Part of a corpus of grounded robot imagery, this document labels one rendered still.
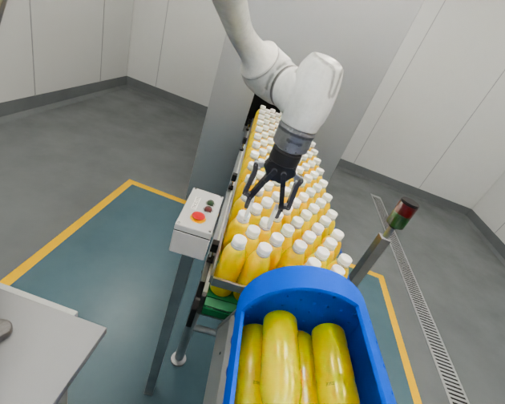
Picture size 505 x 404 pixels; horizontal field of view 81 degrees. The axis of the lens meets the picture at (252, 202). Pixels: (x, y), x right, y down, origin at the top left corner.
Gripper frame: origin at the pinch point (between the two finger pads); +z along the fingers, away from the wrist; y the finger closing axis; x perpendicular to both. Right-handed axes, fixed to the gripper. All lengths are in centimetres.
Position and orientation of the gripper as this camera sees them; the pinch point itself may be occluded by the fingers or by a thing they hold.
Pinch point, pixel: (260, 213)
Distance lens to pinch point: 82.2
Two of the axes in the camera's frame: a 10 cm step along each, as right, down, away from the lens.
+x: 0.8, -5.0, 8.6
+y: 9.4, 3.2, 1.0
